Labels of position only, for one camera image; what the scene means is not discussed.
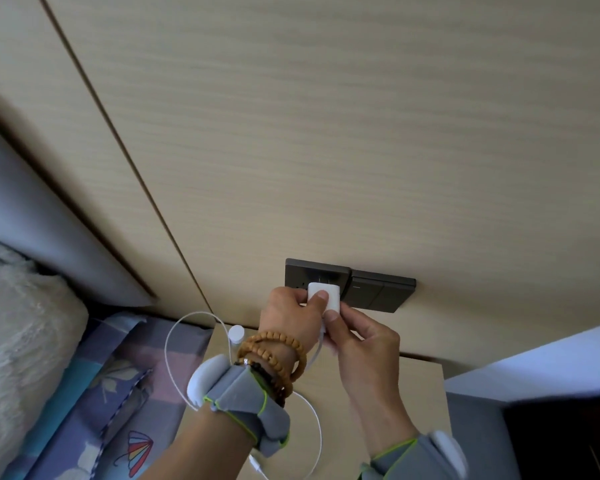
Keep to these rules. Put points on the grey padded headboard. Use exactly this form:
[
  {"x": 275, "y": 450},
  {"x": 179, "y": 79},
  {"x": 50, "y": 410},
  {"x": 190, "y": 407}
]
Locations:
[{"x": 35, "y": 219}]

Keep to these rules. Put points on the person's left hand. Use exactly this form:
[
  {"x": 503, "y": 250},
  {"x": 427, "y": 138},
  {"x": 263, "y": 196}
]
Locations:
[{"x": 285, "y": 319}]

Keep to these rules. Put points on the person's left forearm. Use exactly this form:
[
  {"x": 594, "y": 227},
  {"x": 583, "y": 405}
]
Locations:
[{"x": 205, "y": 444}]

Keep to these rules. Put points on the dark grey wall socket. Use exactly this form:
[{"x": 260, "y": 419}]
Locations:
[{"x": 305, "y": 273}]

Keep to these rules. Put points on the grey right wrist tracker band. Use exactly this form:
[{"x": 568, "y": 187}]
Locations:
[{"x": 420, "y": 459}]

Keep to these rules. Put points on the person's right thumb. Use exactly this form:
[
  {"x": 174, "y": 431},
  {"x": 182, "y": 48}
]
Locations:
[{"x": 336, "y": 325}]

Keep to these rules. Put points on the fluffy white blanket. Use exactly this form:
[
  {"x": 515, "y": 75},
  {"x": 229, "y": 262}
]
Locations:
[{"x": 20, "y": 344}]

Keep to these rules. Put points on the person's left thumb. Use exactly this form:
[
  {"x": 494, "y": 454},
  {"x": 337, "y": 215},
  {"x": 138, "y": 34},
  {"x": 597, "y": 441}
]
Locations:
[{"x": 318, "y": 300}]

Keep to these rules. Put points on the small white-capped bottle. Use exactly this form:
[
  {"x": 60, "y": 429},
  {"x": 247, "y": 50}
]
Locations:
[{"x": 236, "y": 334}]

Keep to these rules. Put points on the grey wrist tracker band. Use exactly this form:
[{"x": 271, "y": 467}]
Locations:
[
  {"x": 245, "y": 399},
  {"x": 420, "y": 459}
]

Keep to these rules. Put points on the grey left wrist tracker band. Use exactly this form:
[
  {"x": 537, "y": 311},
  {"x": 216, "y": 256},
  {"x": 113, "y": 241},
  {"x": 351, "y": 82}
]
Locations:
[{"x": 245, "y": 399}]

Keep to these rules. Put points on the dark grey light switch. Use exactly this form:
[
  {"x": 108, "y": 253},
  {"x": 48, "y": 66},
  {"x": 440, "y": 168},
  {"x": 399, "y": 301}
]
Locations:
[{"x": 385, "y": 292}]

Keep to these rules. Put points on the person's right forearm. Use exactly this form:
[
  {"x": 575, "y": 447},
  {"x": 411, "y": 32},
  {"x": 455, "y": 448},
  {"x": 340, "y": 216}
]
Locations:
[{"x": 387, "y": 424}]

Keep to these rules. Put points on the purple patterned bedsheet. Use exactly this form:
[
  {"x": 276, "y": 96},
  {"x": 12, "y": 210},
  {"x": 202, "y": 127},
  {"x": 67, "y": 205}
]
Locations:
[{"x": 105, "y": 394}]

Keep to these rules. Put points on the white charger plug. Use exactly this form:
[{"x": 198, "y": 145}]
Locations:
[{"x": 330, "y": 297}]

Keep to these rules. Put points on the person's right hand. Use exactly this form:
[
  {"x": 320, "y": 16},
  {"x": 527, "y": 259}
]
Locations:
[{"x": 367, "y": 359}]

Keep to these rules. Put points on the light wooden nightstand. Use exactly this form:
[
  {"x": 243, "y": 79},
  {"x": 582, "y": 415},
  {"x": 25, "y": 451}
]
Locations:
[{"x": 340, "y": 419}]

